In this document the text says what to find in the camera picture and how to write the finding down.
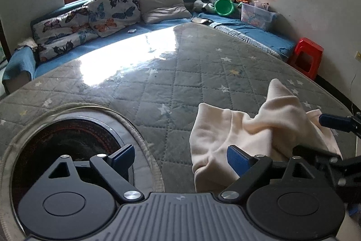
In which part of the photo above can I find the long butterfly print pillow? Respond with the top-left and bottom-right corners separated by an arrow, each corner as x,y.
31,7 -> 99,62

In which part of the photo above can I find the blue corner sofa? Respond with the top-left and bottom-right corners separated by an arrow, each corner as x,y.
2,0 -> 296,94

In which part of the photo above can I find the red plastic stool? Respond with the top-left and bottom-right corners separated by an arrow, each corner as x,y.
288,37 -> 324,80

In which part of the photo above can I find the clear plastic storage box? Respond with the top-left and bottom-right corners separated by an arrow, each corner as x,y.
241,3 -> 278,31

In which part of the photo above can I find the cream white garment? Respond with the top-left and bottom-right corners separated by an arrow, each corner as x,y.
189,79 -> 341,193

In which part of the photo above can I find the grey quilted blanket on sofa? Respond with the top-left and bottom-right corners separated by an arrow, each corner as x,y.
209,22 -> 281,59

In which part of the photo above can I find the round black storage opening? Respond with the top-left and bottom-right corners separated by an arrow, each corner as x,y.
18,119 -> 132,235

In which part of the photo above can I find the grey stuffed toy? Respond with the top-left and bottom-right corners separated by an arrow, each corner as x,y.
193,0 -> 216,14

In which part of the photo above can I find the green plastic bucket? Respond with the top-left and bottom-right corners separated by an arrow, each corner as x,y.
213,0 -> 234,16

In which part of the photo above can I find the wall power socket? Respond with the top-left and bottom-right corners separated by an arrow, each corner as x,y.
355,51 -> 361,62

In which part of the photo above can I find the white fluffy item on armrest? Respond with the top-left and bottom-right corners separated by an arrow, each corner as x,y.
16,37 -> 38,51

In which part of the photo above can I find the dark flat item on sofa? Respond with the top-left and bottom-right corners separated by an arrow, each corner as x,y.
191,16 -> 213,26

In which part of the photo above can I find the large butterfly print pillow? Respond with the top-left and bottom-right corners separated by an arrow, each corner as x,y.
84,0 -> 141,38

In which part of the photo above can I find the grey plain pillow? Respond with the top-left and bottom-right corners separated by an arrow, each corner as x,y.
139,0 -> 192,24

